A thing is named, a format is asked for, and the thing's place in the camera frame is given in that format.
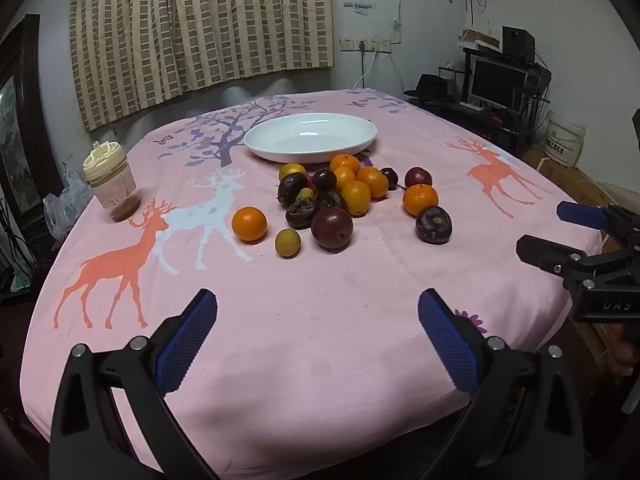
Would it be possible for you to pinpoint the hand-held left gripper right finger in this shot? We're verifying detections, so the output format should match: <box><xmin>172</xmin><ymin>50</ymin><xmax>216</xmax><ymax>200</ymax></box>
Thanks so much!
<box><xmin>418</xmin><ymin>287</ymin><xmax>587</xmax><ymax>480</ymax></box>

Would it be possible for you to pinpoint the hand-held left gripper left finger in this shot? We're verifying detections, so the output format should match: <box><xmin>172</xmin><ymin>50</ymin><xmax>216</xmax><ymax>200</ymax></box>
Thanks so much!
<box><xmin>48</xmin><ymin>287</ymin><xmax>221</xmax><ymax>480</ymax></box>

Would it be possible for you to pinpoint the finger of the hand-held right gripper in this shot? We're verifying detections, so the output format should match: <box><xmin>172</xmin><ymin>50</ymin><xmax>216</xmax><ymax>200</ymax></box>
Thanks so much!
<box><xmin>516</xmin><ymin>234</ymin><xmax>601</xmax><ymax>281</ymax></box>
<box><xmin>556</xmin><ymin>201</ymin><xmax>640</xmax><ymax>248</ymax></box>

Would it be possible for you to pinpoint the wrinkled dark passion fruit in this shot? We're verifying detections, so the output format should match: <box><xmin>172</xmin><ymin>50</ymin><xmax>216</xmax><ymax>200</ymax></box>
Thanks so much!
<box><xmin>285</xmin><ymin>197</ymin><xmax>319</xmax><ymax>230</ymax></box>
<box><xmin>415</xmin><ymin>206</ymin><xmax>453</xmax><ymax>245</ymax></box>

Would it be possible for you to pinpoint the large orange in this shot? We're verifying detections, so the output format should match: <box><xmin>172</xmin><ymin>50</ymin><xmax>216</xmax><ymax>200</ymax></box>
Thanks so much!
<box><xmin>231</xmin><ymin>206</ymin><xmax>268</xmax><ymax>243</ymax></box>
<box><xmin>403</xmin><ymin>184</ymin><xmax>439</xmax><ymax>217</ymax></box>

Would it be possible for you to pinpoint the small yellow-green fruit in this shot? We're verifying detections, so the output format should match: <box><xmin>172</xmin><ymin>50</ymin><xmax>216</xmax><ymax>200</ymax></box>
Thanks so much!
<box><xmin>275</xmin><ymin>228</ymin><xmax>302</xmax><ymax>259</ymax></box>

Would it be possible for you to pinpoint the smooth purple passion fruit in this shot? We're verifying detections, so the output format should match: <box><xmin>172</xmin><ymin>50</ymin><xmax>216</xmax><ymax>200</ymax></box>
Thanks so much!
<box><xmin>311</xmin><ymin>207</ymin><xmax>354</xmax><ymax>250</ymax></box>

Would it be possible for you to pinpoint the white oval plate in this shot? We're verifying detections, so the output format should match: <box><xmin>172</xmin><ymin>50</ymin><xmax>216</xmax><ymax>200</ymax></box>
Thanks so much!
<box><xmin>243</xmin><ymin>113</ymin><xmax>378</xmax><ymax>164</ymax></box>

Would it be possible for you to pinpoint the person's right hand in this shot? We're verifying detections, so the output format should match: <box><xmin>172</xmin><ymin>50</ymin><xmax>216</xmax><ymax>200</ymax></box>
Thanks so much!
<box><xmin>607</xmin><ymin>322</ymin><xmax>640</xmax><ymax>378</ymax></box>

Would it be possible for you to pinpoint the white plastic bucket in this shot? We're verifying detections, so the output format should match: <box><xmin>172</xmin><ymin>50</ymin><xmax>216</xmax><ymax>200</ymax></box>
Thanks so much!
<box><xmin>544</xmin><ymin>110</ymin><xmax>587</xmax><ymax>168</ymax></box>

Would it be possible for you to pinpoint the pink deer printed tablecloth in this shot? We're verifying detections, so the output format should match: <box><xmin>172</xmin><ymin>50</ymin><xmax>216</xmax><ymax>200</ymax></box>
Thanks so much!
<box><xmin>20</xmin><ymin>89</ymin><xmax>603</xmax><ymax>480</ymax></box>

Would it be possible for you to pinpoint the black desk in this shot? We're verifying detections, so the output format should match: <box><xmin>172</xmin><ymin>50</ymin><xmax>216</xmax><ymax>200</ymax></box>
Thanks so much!
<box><xmin>407</xmin><ymin>47</ymin><xmax>553</xmax><ymax>156</ymax></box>

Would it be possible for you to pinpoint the computer monitor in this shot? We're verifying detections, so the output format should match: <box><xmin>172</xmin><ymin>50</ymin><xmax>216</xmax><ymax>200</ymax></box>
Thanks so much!
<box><xmin>470</xmin><ymin>56</ymin><xmax>529</xmax><ymax>110</ymax></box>

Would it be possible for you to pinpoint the drink bottle with beige lid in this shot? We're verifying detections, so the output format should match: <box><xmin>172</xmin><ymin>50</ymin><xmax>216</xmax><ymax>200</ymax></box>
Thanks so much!
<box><xmin>83</xmin><ymin>141</ymin><xmax>139</xmax><ymax>223</ymax></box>

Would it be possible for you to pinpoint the black speaker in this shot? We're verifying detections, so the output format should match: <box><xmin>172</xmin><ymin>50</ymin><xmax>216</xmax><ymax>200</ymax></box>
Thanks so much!
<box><xmin>501</xmin><ymin>26</ymin><xmax>536</xmax><ymax>58</ymax></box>

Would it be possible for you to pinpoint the clear plastic bag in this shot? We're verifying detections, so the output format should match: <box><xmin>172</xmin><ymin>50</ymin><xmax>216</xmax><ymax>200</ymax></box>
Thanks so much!
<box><xmin>44</xmin><ymin>169</ymin><xmax>93</xmax><ymax>239</ymax></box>

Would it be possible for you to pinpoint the black hat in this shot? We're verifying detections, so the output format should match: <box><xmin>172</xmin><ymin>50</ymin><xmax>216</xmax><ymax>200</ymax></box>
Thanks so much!
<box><xmin>404</xmin><ymin>74</ymin><xmax>457</xmax><ymax>103</ymax></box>

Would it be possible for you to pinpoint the dark wooden cabinet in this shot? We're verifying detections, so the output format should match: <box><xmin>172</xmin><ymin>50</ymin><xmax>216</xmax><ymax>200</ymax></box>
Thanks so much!
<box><xmin>0</xmin><ymin>14</ymin><xmax>66</xmax><ymax>306</ymax></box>

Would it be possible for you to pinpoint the beige checked curtain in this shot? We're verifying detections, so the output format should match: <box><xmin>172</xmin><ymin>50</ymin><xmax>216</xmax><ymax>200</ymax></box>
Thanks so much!
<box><xmin>69</xmin><ymin>0</ymin><xmax>335</xmax><ymax>133</ymax></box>

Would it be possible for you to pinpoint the white power cable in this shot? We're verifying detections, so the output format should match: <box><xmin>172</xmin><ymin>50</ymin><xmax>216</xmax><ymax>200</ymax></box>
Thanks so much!
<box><xmin>351</xmin><ymin>40</ymin><xmax>379</xmax><ymax>90</ymax></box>

